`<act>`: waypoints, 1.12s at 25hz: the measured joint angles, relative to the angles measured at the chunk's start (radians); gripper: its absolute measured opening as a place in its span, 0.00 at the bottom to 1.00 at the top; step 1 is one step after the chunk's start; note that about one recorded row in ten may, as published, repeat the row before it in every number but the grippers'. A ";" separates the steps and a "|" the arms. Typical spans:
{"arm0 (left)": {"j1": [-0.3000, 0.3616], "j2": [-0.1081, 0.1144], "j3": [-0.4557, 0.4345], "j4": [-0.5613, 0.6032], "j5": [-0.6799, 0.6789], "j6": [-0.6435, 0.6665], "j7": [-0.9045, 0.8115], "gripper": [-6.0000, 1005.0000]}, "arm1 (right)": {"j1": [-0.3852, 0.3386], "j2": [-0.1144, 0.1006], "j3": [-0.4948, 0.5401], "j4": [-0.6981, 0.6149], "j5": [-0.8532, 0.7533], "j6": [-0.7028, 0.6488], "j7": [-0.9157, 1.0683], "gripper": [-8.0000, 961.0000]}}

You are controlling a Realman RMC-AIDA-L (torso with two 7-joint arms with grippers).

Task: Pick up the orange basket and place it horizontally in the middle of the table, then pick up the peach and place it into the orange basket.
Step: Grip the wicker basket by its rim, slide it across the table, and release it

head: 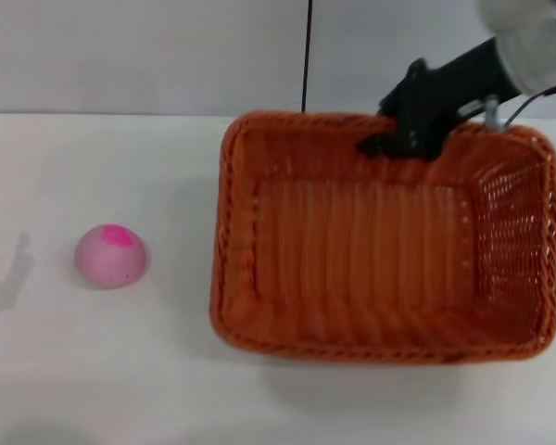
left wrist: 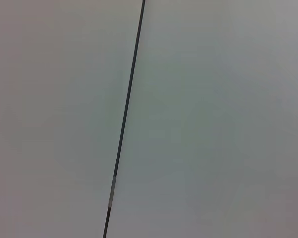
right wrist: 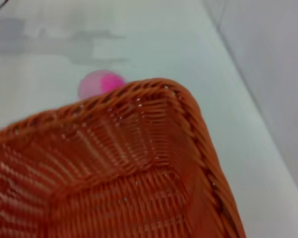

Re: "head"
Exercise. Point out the pink dome-shaped toy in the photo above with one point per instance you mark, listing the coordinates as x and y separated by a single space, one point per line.
112 262

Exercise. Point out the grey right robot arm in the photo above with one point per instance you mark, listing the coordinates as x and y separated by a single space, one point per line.
530 41

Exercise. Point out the orange woven plastic basket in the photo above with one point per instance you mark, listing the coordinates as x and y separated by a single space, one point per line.
380 259

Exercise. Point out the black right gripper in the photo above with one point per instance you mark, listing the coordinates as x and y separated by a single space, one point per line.
440 88

